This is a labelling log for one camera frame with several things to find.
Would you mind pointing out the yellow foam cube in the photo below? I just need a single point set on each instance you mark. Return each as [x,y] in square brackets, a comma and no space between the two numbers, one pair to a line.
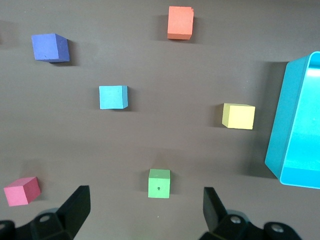
[240,117]

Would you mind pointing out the brown table cover sheet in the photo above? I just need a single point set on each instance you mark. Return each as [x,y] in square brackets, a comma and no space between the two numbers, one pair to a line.
[160,140]

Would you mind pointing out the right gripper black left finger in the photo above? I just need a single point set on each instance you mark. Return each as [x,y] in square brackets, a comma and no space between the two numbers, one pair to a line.
[72,215]

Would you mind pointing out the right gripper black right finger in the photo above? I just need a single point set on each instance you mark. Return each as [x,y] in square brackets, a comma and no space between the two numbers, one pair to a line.
[215,215]

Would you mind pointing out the rose red foam cube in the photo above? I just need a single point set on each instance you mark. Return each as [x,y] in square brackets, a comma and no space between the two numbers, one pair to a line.
[20,192]

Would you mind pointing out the green foam cube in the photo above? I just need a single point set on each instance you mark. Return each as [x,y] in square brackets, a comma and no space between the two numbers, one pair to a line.
[158,183]

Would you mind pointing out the teal plastic bin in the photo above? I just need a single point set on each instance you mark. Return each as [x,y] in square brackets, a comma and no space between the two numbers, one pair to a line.
[300,125]

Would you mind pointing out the purple foam cube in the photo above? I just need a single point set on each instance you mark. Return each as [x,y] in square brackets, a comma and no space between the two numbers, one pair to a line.
[47,47]

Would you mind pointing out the light blue foam cube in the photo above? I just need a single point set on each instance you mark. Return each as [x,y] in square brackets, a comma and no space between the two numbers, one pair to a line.
[112,97]

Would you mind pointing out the orange foam cube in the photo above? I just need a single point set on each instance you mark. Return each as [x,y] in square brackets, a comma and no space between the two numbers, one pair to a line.
[180,22]

